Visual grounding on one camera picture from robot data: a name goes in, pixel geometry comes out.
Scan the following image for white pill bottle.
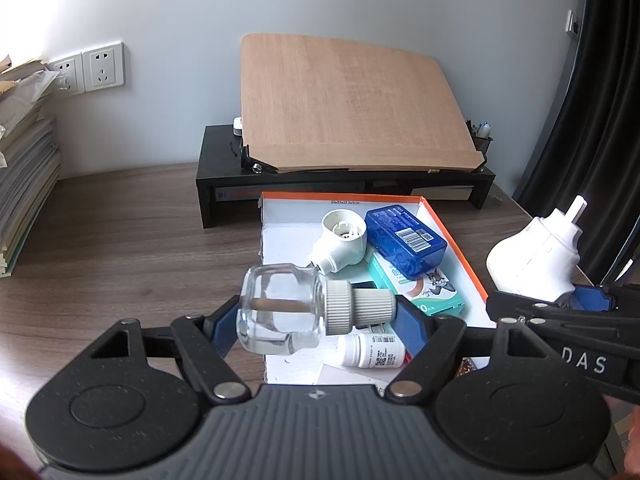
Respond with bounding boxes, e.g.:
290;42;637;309
336;332;407;370

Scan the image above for cartoon bandage box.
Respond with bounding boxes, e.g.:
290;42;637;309
367;252;466;318

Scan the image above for black monitor stand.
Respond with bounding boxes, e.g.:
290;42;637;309
196;125;497;230

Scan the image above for stack of books and papers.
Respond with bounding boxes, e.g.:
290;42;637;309
0;55;63;278

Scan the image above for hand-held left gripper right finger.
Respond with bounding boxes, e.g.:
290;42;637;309
384;294;558;406

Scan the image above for dark curtain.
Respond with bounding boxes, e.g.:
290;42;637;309
515;0;640;286

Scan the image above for blue plastic box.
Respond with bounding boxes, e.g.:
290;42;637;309
364;204;448;280

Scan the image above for black mesh pen holder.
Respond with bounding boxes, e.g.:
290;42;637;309
466;120;493;156

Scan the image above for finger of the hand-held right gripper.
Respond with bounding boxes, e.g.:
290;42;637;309
570;282;640;311
486;288;571;323

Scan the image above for light wooden board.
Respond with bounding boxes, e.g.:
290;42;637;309
240;34;487;175

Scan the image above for glass bottle with white cap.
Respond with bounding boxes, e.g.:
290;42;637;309
236;262;398;357

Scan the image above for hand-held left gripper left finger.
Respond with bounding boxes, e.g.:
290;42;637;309
90;294;251;406

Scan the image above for red playing card box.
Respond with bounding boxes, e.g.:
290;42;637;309
457;357;490;377

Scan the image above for small white plug-in heater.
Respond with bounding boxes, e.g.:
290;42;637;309
486;195;587;305

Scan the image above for clear plastic bag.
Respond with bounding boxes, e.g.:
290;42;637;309
0;67;63;111

